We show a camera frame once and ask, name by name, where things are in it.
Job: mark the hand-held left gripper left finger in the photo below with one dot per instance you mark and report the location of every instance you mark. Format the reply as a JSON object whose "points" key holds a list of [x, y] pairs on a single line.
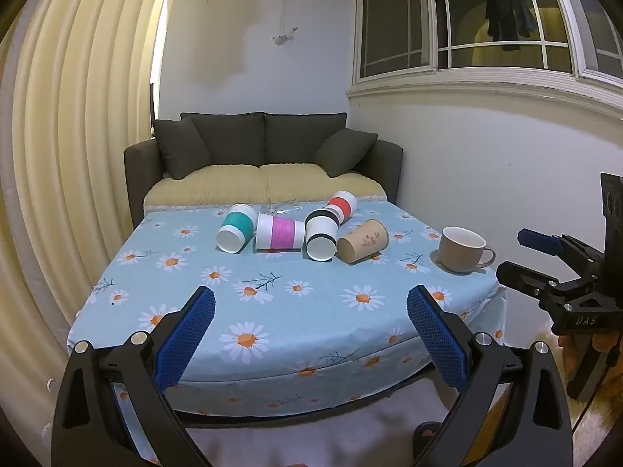
{"points": [[187, 331]]}

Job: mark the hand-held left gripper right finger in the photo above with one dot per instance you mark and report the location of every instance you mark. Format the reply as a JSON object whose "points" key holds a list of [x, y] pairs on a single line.
{"points": [[438, 335]]}

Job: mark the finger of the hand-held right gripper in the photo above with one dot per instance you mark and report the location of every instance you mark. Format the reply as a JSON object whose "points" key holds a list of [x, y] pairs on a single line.
{"points": [[535, 242], [521, 277]]}

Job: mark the teal banded white cup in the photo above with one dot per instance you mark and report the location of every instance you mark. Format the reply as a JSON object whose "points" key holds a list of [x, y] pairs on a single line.
{"points": [[237, 226]]}

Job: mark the brown paper cup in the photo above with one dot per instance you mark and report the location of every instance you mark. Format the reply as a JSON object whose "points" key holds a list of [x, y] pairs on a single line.
{"points": [[365, 241]]}

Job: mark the pink banded white cup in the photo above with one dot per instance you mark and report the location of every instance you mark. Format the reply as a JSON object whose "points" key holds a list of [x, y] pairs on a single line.
{"points": [[282, 233]]}

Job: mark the black banded white cup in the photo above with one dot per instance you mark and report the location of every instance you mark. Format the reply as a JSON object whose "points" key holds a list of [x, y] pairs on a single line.
{"points": [[322, 233]]}

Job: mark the clear plastic cup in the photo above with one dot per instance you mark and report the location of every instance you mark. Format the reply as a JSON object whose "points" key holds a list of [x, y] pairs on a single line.
{"points": [[282, 206]]}

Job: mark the red banded white cup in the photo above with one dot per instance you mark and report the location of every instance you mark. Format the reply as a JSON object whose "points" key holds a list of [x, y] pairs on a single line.
{"points": [[343, 205]]}

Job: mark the person's right hand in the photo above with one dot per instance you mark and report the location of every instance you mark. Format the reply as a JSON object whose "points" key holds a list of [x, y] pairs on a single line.
{"points": [[567, 352]]}

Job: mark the beige ceramic mug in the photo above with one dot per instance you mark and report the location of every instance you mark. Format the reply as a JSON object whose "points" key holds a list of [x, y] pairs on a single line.
{"points": [[460, 255]]}

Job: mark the dark slipper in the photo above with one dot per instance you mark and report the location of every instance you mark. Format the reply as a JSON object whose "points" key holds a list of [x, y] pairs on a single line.
{"points": [[427, 437]]}

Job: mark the blue daisy tablecloth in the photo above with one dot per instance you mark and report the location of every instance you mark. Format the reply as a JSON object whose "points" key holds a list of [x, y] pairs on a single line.
{"points": [[301, 316]]}

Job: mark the yellow sofa seat cover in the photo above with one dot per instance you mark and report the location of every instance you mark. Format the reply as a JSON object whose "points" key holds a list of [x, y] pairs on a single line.
{"points": [[233, 185]]}

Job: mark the dark grey sofa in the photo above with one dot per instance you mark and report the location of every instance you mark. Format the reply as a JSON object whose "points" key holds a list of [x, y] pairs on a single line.
{"points": [[384, 170]]}

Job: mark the dark grey throw pillow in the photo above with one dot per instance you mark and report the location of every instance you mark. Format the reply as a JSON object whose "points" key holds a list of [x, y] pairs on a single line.
{"points": [[182, 148], [345, 153]]}

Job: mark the cream pleated curtain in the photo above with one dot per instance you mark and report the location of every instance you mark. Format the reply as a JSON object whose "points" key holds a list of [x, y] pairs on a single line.
{"points": [[73, 155]]}

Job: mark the dark hanging clothes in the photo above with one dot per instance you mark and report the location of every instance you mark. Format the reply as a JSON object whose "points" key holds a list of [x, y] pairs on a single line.
{"points": [[508, 22]]}

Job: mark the white framed window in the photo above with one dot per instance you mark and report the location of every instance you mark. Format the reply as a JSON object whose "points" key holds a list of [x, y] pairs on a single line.
{"points": [[438, 24]]}

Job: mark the white hanging wall ornament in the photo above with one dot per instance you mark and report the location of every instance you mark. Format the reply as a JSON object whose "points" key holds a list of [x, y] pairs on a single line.
{"points": [[282, 39]]}

